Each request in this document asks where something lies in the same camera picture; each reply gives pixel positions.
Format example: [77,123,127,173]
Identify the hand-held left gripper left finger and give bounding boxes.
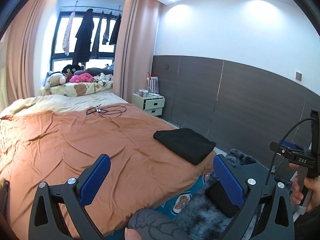
[28,153,111,240]

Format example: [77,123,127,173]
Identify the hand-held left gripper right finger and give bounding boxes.
[212,154,295,240]

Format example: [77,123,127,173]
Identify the black long-sleeve shirt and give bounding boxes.
[153,128,217,165]

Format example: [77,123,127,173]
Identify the person's right hand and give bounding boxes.
[289,164,320,213]

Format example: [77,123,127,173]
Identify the orange blanket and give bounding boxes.
[0,102,218,235]

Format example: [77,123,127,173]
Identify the grey shaggy rug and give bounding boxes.
[172,149,295,240]

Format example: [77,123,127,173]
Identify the black eyeglasses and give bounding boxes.
[86,104,103,116]

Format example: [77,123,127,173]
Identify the person's leg grey printed pants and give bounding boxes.
[128,209,192,240]

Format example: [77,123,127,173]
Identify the cream duvet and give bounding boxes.
[0,92,129,117]

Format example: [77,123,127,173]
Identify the bear print pillow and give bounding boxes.
[40,81,114,97]

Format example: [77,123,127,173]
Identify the white nightstand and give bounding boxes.
[132,93,165,117]

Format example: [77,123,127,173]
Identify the black white print plush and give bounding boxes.
[93,73,113,87]

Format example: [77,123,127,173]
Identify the pink plush toy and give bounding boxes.
[69,73,93,83]

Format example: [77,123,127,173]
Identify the grey white plush toy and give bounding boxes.
[44,72,67,90]

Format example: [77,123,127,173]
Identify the dark grey cushion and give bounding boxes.
[85,67,114,76]

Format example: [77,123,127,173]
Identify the striped paper bag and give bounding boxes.
[146,72,159,95]

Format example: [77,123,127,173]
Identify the black plush toy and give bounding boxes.
[61,64,82,75]

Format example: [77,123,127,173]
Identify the long dark hanging garment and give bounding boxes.
[92,17,101,58]

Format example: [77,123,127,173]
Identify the pink curtain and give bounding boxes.
[113,0,160,104]
[5,0,62,107]

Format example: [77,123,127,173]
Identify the floral hanging garment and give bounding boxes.
[62,11,76,56]

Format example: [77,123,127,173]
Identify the short grey hanging garment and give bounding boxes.
[102,17,112,45]

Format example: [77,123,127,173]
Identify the short black hanging garment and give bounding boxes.
[109,14,122,45]

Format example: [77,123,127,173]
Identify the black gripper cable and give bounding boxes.
[265,119,312,184]

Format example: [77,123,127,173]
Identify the thin black cable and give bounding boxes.
[100,106,127,117]

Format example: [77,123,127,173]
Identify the black frame window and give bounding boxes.
[50,11,122,73]

